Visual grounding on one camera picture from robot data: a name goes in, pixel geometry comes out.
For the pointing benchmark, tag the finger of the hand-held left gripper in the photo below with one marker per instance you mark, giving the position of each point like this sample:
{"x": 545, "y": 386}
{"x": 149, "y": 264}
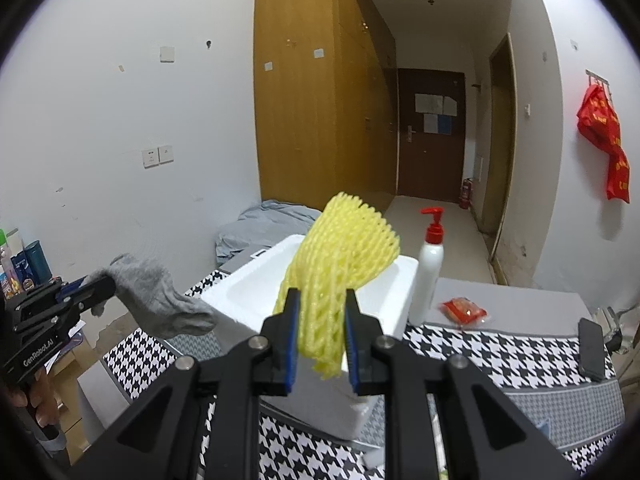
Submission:
{"x": 100, "y": 292}
{"x": 80, "y": 285}

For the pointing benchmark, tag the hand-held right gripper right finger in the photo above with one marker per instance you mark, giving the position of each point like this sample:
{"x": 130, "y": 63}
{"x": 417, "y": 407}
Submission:
{"x": 351, "y": 345}

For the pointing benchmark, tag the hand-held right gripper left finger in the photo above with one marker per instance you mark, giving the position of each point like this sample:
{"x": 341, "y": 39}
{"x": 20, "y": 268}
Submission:
{"x": 292, "y": 345}

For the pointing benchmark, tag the grey sock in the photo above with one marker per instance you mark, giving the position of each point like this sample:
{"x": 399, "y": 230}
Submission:
{"x": 150, "y": 290}

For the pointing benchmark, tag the white foam box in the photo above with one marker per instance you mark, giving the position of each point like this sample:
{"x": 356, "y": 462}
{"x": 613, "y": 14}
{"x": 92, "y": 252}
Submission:
{"x": 245, "y": 290}

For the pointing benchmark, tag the yellow foam fruit net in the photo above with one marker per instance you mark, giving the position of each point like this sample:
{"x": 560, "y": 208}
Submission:
{"x": 340, "y": 240}

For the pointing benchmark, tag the person's left hand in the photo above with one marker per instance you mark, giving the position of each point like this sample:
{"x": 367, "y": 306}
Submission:
{"x": 42, "y": 405}

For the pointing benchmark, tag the dark teal bottle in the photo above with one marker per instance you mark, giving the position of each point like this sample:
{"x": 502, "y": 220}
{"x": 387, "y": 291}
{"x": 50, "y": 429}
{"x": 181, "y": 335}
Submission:
{"x": 37, "y": 262}

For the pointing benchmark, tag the cardboard box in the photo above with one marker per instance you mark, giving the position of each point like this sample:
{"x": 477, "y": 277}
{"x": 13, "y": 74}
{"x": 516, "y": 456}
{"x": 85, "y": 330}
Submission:
{"x": 70, "y": 390}

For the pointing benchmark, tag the white bottle green cap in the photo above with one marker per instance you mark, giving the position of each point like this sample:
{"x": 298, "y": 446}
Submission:
{"x": 6, "y": 255}

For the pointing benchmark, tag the white pump bottle red cap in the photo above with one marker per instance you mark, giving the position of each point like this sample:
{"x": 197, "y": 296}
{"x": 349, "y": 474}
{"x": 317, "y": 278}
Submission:
{"x": 427, "y": 270}

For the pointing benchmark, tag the red snack packet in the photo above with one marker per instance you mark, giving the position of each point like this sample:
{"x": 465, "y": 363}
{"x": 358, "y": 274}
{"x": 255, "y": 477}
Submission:
{"x": 464, "y": 311}

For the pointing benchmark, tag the grey bedding pile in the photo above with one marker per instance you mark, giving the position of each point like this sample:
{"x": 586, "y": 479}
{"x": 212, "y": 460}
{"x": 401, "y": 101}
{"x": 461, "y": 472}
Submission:
{"x": 265, "y": 225}

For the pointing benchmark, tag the houndstooth tablecloth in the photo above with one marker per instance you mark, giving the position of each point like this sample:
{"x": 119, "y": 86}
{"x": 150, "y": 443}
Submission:
{"x": 500, "y": 355}

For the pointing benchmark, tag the red fire extinguisher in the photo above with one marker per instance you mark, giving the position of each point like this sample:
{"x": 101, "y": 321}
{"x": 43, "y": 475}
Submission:
{"x": 466, "y": 195}

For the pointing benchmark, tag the dark brown door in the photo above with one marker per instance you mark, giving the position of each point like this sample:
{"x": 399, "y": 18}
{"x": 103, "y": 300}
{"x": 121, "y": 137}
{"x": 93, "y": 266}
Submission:
{"x": 430, "y": 165}

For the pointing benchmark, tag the wooden wardrobe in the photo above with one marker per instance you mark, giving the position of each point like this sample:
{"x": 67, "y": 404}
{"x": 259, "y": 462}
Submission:
{"x": 300, "y": 110}

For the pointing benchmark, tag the blue and white notice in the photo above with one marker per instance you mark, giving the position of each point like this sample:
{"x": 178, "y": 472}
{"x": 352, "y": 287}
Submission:
{"x": 439, "y": 124}

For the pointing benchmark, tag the black smartphone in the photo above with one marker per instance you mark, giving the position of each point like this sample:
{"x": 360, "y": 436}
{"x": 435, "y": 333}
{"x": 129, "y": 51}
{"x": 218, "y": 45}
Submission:
{"x": 591, "y": 350}

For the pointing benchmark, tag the white paper notice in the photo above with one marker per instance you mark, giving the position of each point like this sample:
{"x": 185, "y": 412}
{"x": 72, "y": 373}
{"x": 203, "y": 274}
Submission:
{"x": 435, "y": 104}

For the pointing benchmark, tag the wooden side door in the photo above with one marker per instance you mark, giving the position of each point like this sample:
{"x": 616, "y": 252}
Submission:
{"x": 501, "y": 135}

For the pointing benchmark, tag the red plastic bag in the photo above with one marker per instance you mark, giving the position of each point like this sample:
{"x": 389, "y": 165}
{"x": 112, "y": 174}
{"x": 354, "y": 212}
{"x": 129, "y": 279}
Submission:
{"x": 602, "y": 130}

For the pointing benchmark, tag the white wall socket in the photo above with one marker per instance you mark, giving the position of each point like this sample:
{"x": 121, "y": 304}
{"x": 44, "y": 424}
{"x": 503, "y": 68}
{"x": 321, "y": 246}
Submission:
{"x": 165, "y": 154}
{"x": 149, "y": 158}

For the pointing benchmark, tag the white wall switch plate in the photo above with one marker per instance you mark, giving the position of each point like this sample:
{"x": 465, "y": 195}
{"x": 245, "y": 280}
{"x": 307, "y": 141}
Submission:
{"x": 167, "y": 54}

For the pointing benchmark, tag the wall hook rack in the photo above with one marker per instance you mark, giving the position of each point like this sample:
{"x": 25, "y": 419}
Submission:
{"x": 599, "y": 79}

